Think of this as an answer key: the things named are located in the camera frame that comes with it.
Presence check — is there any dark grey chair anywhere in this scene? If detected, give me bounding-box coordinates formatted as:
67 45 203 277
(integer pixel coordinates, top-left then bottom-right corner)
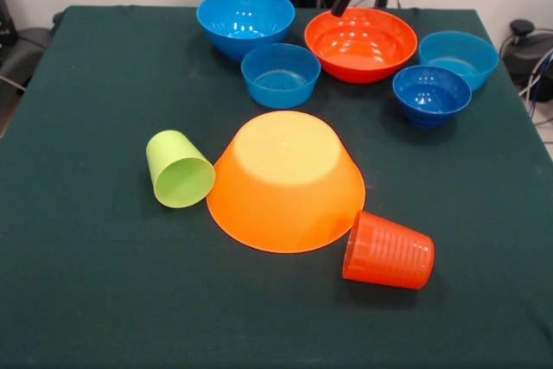
0 26 55 85

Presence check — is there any small light blue bowl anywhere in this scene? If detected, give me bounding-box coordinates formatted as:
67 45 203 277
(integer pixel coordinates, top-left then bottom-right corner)
417 30 500 92
239 42 322 110

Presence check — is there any dark green tablecloth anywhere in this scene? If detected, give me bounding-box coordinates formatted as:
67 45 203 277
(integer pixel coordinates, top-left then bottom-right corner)
0 4 553 369

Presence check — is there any light green cup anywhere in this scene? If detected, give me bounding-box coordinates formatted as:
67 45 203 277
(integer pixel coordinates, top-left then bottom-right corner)
144 129 217 209

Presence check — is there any red-orange cup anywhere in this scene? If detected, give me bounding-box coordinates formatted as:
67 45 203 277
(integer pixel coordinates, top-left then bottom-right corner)
341 209 436 290

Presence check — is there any small dark blue bowl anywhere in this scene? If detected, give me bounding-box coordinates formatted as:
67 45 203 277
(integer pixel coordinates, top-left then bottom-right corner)
391 65 473 130

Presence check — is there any medium blue bowl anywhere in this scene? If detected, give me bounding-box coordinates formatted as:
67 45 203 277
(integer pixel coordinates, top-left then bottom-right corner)
195 0 297 63

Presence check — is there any shallow red-orange bowl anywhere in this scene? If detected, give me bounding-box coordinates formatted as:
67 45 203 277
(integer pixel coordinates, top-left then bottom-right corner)
303 7 419 85

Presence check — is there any tangle of floor cables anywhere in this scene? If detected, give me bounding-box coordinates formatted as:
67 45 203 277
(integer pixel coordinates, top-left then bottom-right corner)
518 49 553 105

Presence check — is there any large light orange bowl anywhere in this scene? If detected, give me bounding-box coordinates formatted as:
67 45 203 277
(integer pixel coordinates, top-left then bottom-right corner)
206 110 367 255

